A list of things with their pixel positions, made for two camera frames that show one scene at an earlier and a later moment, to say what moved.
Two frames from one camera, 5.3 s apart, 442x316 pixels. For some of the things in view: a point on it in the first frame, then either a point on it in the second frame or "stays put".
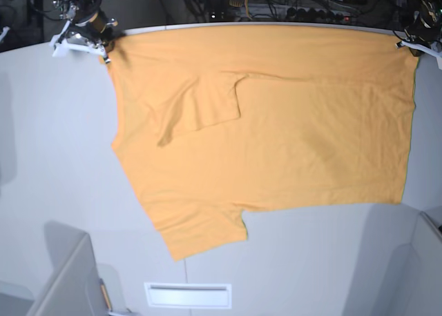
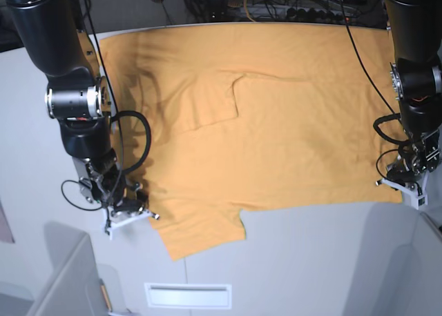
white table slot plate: x=189 y=294 stays put
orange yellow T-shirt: x=221 y=119 stays put
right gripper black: x=427 y=25 -> x=416 y=157
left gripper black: x=90 y=20 -> x=108 y=183
